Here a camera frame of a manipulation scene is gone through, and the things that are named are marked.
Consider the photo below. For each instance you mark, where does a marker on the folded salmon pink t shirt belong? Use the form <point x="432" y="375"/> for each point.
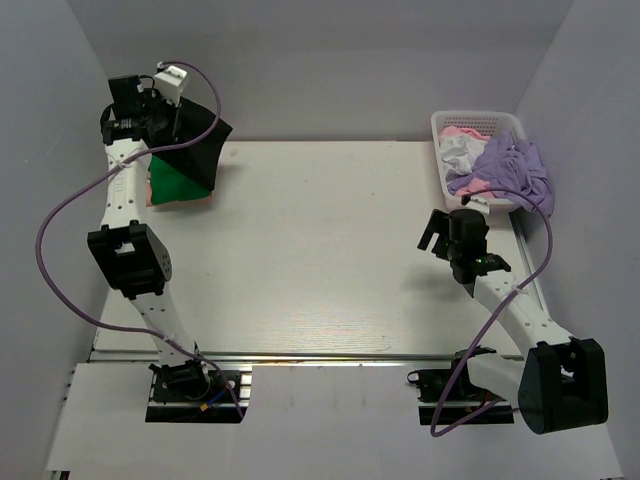
<point x="162" y="194"/>

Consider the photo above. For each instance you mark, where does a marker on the black t shirt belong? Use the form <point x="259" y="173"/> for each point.
<point x="202" y="136"/>

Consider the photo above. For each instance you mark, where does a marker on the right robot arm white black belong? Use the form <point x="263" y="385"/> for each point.
<point x="559" y="383"/>

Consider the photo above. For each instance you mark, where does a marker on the purple t shirt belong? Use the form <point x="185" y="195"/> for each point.
<point x="514" y="171"/>

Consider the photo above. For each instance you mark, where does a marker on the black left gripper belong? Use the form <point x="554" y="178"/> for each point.
<point x="151" y="98"/>

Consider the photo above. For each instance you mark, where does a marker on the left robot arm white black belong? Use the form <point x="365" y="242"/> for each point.
<point x="132" y="258"/>

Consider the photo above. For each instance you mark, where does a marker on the folded green t shirt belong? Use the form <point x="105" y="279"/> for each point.
<point x="161" y="172"/>

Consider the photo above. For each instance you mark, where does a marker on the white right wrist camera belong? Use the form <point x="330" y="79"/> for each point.
<point x="476" y="203"/>

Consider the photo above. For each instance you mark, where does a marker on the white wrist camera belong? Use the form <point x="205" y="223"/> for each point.
<point x="170" y="82"/>
<point x="476" y="203"/>

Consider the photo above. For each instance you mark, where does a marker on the aluminium rail at table edge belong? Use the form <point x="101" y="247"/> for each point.
<point x="338" y="294"/>

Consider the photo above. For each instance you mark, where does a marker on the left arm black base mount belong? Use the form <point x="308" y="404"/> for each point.
<point x="191" y="382"/>

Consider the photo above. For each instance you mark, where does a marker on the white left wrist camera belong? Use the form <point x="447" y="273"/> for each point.
<point x="170" y="82"/>

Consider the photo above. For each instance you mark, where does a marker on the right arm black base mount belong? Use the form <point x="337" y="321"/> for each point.
<point x="431" y="383"/>

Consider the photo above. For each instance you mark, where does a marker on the pink t shirt in basket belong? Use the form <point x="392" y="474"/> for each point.
<point x="468" y="183"/>

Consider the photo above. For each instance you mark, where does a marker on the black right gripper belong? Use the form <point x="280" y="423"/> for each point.
<point x="439" y="223"/>

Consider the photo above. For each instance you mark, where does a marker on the white t shirt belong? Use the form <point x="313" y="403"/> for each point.
<point x="459" y="154"/>

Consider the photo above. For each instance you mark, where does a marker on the white plastic laundry basket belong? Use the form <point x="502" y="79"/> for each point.
<point x="488" y="123"/>

